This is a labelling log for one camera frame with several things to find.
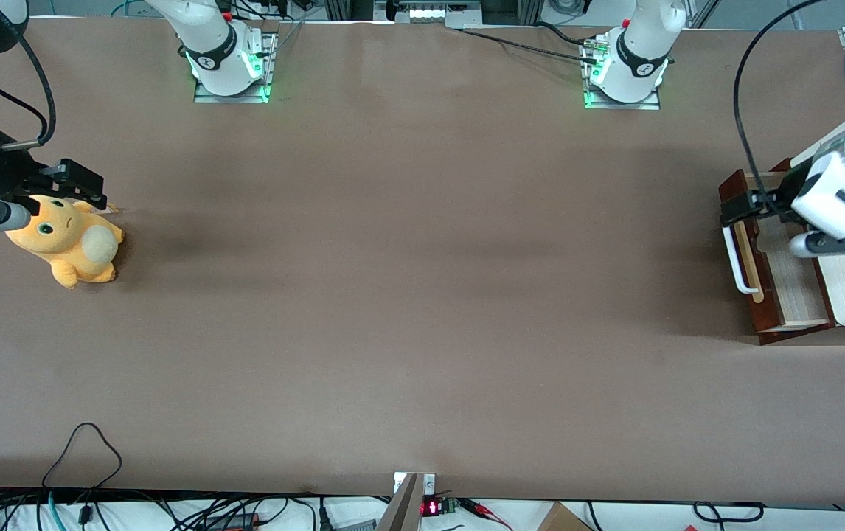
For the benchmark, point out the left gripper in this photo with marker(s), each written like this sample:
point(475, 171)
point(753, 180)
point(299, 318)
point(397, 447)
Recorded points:
point(782, 190)

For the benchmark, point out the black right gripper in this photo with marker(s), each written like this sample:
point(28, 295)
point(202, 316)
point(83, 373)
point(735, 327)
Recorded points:
point(4, 170)

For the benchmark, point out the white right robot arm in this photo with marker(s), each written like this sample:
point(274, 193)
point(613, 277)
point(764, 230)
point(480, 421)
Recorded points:
point(216, 51)

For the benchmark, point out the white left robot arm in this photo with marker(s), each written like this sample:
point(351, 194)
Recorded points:
point(640, 51)

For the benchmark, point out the orange plush toy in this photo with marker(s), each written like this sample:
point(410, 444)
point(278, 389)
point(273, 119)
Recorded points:
point(61, 243)

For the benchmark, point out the brown cardboard box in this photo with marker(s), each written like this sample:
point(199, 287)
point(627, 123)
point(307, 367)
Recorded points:
point(562, 520)

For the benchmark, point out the white power strip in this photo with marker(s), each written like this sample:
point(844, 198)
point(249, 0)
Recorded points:
point(433, 12)

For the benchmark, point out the red clip leads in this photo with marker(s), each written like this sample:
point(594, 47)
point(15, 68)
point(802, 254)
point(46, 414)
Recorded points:
point(485, 512)

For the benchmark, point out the grey plastic box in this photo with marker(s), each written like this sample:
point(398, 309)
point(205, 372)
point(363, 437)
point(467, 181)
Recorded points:
point(356, 526)

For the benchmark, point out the circuit board red display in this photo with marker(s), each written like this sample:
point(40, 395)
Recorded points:
point(431, 507)

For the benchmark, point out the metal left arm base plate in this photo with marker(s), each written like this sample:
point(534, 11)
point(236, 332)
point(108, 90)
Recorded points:
point(621, 105)

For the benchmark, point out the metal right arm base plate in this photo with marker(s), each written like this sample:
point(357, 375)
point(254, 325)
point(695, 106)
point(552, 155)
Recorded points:
point(234, 98)

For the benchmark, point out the aluminium frame profile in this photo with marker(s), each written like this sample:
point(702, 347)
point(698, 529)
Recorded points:
point(703, 11)
point(349, 9)

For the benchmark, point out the small metal bracket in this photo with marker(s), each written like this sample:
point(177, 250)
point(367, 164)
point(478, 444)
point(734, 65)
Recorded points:
point(428, 483)

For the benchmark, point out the grey aluminium camera beam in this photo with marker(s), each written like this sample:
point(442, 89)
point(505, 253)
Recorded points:
point(402, 512)

